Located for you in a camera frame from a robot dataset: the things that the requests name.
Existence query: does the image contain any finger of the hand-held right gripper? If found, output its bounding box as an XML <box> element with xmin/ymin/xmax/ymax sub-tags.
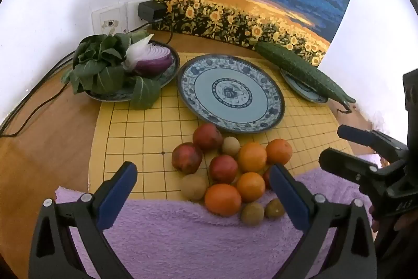
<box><xmin>318</xmin><ymin>148</ymin><xmax>384</xmax><ymax>185</ymax></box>
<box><xmin>337</xmin><ymin>125</ymin><xmax>409</xmax><ymax>159</ymax></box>

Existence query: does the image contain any large blue patterned plate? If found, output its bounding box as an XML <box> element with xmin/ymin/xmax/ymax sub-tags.
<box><xmin>177</xmin><ymin>53</ymin><xmax>285</xmax><ymax>134</ymax></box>

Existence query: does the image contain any halved red onion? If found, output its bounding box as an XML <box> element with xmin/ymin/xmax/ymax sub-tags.
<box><xmin>123</xmin><ymin>35</ymin><xmax>174</xmax><ymax>76</ymax></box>

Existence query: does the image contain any green cucumber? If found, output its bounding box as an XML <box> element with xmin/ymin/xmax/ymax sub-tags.
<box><xmin>255</xmin><ymin>42</ymin><xmax>356</xmax><ymax>113</ymax></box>

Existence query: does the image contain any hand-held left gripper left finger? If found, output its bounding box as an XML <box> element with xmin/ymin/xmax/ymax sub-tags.
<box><xmin>29</xmin><ymin>161</ymin><xmax>138</xmax><ymax>279</ymax></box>

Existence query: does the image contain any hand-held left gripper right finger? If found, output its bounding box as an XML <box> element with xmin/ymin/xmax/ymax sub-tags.
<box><xmin>268</xmin><ymin>163</ymin><xmax>379</xmax><ymax>279</ymax></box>

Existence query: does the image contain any white wall socket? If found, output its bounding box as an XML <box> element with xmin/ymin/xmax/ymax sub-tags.
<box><xmin>91</xmin><ymin>6</ymin><xmax>129</xmax><ymax>36</ymax></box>

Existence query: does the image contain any person's right hand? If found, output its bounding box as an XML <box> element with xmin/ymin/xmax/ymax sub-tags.
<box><xmin>368</xmin><ymin>205</ymin><xmax>418</xmax><ymax>233</ymax></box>

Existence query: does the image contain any red apple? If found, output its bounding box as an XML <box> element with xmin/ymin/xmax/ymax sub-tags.
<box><xmin>193</xmin><ymin>123</ymin><xmax>224</xmax><ymax>150</ymax></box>
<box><xmin>209</xmin><ymin>155</ymin><xmax>239</xmax><ymax>185</ymax></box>
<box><xmin>172</xmin><ymin>142</ymin><xmax>204</xmax><ymax>175</ymax></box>
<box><xmin>262</xmin><ymin>168</ymin><xmax>273</xmax><ymax>191</ymax></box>

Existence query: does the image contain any yellow grid mat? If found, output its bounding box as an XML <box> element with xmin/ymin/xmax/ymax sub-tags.
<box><xmin>88</xmin><ymin>52</ymin><xmax>355</xmax><ymax>201</ymax></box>

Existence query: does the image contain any brown kiwi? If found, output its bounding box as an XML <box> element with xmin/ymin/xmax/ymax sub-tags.
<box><xmin>264</xmin><ymin>199</ymin><xmax>286</xmax><ymax>220</ymax></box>
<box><xmin>241</xmin><ymin>202</ymin><xmax>265</xmax><ymax>226</ymax></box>
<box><xmin>181</xmin><ymin>174</ymin><xmax>210</xmax><ymax>202</ymax></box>
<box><xmin>221</xmin><ymin>136</ymin><xmax>241</xmax><ymax>158</ymax></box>

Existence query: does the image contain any green bok choy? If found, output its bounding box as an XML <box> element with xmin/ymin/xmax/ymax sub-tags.
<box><xmin>61</xmin><ymin>32</ymin><xmax>162</xmax><ymax>110</ymax></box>

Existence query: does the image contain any black power adapter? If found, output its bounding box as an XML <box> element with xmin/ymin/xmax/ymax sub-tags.
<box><xmin>138</xmin><ymin>1</ymin><xmax>167</xmax><ymax>22</ymax></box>

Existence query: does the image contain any blue patterned vegetable plate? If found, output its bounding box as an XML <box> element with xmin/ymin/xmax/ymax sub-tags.
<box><xmin>83</xmin><ymin>39</ymin><xmax>181</xmax><ymax>102</ymax></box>

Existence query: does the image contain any orange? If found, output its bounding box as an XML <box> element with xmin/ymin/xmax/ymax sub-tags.
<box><xmin>237</xmin><ymin>142</ymin><xmax>268</xmax><ymax>173</ymax></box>
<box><xmin>204</xmin><ymin>184</ymin><xmax>242</xmax><ymax>217</ymax></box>
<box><xmin>236</xmin><ymin>172</ymin><xmax>266</xmax><ymax>203</ymax></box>
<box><xmin>265</xmin><ymin>138</ymin><xmax>293</xmax><ymax>166</ymax></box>

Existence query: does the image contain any small blue patterned plate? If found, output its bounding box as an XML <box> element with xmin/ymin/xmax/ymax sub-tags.
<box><xmin>280</xmin><ymin>68</ymin><xmax>329</xmax><ymax>104</ymax></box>

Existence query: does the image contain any black power cable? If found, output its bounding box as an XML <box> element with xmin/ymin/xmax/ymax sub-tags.
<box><xmin>0</xmin><ymin>18</ymin><xmax>173</xmax><ymax>137</ymax></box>
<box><xmin>0</xmin><ymin>21</ymin><xmax>154</xmax><ymax>131</ymax></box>

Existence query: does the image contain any purple fluffy towel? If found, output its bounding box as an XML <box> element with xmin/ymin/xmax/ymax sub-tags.
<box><xmin>55</xmin><ymin>168</ymin><xmax>376</xmax><ymax>279</ymax></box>

